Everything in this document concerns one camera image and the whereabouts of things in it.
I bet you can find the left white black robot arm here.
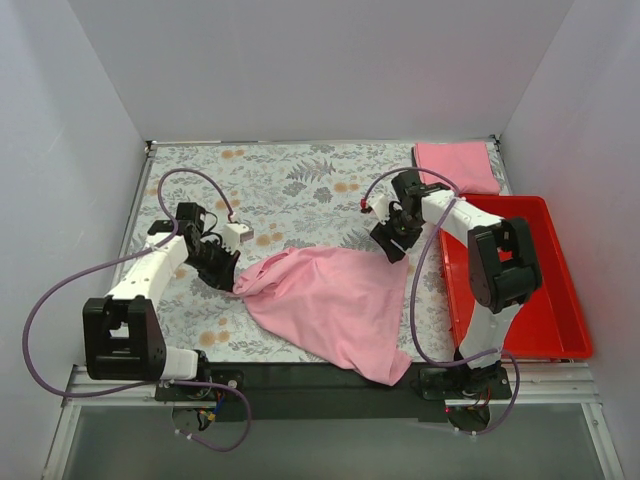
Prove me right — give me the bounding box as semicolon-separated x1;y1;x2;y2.
82;202;253;382

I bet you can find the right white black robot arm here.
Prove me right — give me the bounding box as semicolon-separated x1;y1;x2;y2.
360;167;542;372

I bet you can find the folded pink t shirt stack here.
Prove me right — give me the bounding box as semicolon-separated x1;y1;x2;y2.
412;141;501;195

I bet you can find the floral patterned table mat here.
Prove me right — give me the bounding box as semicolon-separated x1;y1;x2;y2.
99;143;511;364

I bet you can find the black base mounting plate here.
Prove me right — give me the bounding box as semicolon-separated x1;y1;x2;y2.
154;362;513;424

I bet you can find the red plastic bin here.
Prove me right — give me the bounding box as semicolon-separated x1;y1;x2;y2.
440;195;593;359

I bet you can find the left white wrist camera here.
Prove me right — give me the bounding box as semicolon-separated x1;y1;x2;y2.
220;223;254;250

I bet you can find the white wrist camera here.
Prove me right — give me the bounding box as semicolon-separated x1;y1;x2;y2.
220;223;254;250
360;194;390;224

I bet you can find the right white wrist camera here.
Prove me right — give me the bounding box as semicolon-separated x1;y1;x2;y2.
360;194;390;224

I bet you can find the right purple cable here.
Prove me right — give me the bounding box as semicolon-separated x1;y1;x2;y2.
364;167;521;437

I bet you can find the purple cable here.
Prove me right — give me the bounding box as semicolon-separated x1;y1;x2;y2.
364;167;521;437
23;168;252;453

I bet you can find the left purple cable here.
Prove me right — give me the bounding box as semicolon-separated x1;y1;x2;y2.
23;168;252;453

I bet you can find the aluminium frame rail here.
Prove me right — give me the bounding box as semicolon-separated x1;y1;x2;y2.
44;363;624;479

